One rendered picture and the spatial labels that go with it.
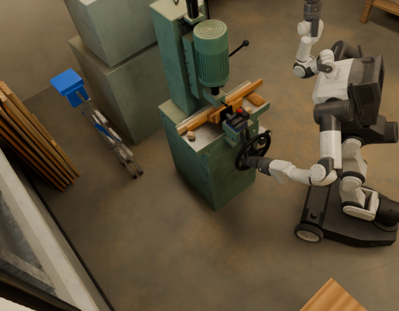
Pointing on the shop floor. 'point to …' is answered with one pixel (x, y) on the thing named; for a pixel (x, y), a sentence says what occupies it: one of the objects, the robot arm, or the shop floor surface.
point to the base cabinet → (210, 171)
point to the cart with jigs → (332, 299)
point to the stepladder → (61, 80)
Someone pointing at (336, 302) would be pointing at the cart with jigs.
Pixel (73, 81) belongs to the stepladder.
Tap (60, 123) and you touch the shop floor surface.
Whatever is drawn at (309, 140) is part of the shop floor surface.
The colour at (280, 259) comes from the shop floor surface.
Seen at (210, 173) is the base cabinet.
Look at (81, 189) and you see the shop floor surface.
